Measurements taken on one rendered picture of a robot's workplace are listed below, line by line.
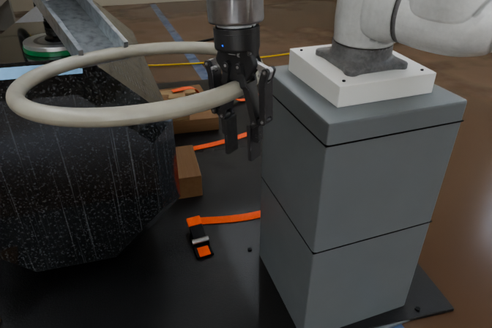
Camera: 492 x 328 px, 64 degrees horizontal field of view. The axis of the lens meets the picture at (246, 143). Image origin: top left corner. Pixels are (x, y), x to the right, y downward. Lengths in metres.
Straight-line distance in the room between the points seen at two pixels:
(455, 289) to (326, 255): 0.70
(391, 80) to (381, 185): 0.27
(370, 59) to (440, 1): 0.23
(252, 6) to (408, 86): 0.57
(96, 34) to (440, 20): 0.83
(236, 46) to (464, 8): 0.47
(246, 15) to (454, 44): 0.48
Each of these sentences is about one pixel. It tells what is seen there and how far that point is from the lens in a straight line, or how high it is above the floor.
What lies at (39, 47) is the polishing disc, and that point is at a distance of 1.37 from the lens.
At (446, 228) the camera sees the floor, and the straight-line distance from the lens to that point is 1.98.
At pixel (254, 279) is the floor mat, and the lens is 1.56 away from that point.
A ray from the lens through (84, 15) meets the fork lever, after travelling 1.24.
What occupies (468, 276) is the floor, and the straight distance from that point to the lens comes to 1.80.
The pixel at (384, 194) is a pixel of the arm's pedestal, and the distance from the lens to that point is 1.12.
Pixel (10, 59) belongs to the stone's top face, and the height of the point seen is 0.83.
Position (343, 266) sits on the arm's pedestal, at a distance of 1.23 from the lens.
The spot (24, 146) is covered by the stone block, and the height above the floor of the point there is 0.60.
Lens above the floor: 1.20
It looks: 30 degrees down
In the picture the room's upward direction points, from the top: straight up
